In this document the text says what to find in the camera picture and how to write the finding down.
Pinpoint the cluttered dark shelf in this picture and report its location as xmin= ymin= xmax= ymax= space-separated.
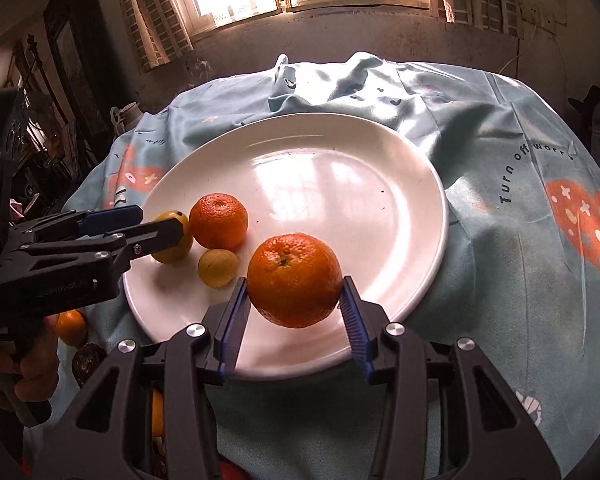
xmin=2 ymin=35 xmax=88 ymax=211

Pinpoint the dark passion fruit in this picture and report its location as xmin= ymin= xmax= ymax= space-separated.
xmin=71 ymin=342 xmax=108 ymax=388

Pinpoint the person's left hand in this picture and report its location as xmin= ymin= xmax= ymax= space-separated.
xmin=0 ymin=330 xmax=61 ymax=405

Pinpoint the light blue printed tablecloth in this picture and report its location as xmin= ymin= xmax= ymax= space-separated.
xmin=22 ymin=52 xmax=600 ymax=480

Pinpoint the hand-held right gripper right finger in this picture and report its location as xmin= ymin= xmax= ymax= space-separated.
xmin=340 ymin=275 xmax=578 ymax=480

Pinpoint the white kettle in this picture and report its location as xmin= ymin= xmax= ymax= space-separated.
xmin=111 ymin=102 xmax=146 ymax=136

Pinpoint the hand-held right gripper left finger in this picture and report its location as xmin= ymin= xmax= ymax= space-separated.
xmin=32 ymin=276 xmax=251 ymax=480

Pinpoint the small yellow-green fruit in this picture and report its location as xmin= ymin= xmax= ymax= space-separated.
xmin=197 ymin=248 xmax=240 ymax=289

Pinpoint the small mandarin orange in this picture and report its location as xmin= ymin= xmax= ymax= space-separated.
xmin=188 ymin=193 xmax=249 ymax=252
xmin=55 ymin=310 xmax=89 ymax=347
xmin=151 ymin=389 xmax=166 ymax=438

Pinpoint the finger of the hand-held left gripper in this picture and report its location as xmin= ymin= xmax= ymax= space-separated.
xmin=10 ymin=205 xmax=144 ymax=242
xmin=10 ymin=217 xmax=188 ymax=283

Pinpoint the yellow round fruit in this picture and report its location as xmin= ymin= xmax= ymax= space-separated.
xmin=150 ymin=210 xmax=195 ymax=265

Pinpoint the white round plate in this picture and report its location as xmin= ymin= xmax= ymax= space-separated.
xmin=122 ymin=112 xmax=450 ymax=381

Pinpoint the large bumpy orange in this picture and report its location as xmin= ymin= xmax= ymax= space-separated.
xmin=246 ymin=232 xmax=343 ymax=329

